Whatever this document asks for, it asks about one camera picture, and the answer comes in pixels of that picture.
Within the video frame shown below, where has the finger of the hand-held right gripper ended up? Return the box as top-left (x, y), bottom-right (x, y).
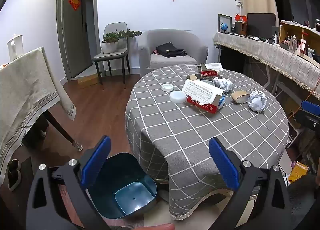
top-left (296, 100), bottom-right (320, 132)

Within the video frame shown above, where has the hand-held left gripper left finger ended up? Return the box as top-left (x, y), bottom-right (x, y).
top-left (26, 135), bottom-right (112, 230)

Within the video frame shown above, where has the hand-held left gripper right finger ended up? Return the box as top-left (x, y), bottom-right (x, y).
top-left (208, 137), bottom-right (293, 230)

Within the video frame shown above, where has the teal plastic trash bin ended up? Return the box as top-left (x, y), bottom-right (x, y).
top-left (86, 152), bottom-right (158, 219)

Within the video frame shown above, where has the white paper ball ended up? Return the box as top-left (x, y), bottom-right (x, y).
top-left (247, 90), bottom-right (267, 113)

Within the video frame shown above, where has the brown cardboard piece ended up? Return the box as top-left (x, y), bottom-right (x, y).
top-left (230, 90), bottom-right (250, 105)

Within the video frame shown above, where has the red white cardboard box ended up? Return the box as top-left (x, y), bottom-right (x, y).
top-left (181, 79), bottom-right (226, 114)

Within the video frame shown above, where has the white round lid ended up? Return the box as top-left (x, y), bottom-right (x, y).
top-left (169, 90), bottom-right (188, 104)

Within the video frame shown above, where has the small red box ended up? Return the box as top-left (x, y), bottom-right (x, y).
top-left (197, 64), bottom-right (218, 76)

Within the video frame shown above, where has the white paper sheet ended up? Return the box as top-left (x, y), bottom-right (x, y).
top-left (205, 62), bottom-right (225, 71)

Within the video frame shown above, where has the dark wooden table leg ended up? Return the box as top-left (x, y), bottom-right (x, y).
top-left (46, 110), bottom-right (83, 152)

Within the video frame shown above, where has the yellow packet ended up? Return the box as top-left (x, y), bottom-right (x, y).
top-left (287, 161), bottom-right (309, 183)

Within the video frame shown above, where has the black box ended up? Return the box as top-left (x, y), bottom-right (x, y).
top-left (22, 113), bottom-right (49, 149)

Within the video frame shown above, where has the open cardboard box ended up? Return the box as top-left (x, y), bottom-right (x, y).
top-left (279, 20), bottom-right (320, 63)

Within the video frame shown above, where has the flat cardboard box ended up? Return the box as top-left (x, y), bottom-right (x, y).
top-left (77, 74), bottom-right (100, 86)

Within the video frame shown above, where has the black monitor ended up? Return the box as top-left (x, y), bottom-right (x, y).
top-left (247, 13), bottom-right (276, 37)

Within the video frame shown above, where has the beige patterned tablecloth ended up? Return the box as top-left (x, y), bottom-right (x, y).
top-left (0, 47), bottom-right (76, 178)

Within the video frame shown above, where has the brown speaker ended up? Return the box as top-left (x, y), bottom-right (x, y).
top-left (234, 22), bottom-right (248, 35)

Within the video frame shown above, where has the black handbag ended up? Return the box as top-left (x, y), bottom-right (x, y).
top-left (152, 42), bottom-right (187, 58)

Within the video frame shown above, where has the grey door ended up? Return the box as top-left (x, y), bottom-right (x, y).
top-left (56, 0), bottom-right (94, 79)

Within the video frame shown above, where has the grey armchair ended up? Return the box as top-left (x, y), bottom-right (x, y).
top-left (137, 29), bottom-right (209, 77)

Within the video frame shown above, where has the grey dining chair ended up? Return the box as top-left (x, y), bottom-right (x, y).
top-left (93, 22), bottom-right (131, 90)

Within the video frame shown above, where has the white kettle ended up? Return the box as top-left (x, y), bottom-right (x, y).
top-left (7, 34), bottom-right (24, 62)

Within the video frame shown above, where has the white desk frame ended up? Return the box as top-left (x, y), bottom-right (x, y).
top-left (264, 65), bottom-right (304, 110)

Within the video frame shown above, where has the grey picture frame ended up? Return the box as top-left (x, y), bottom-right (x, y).
top-left (217, 14), bottom-right (232, 33)

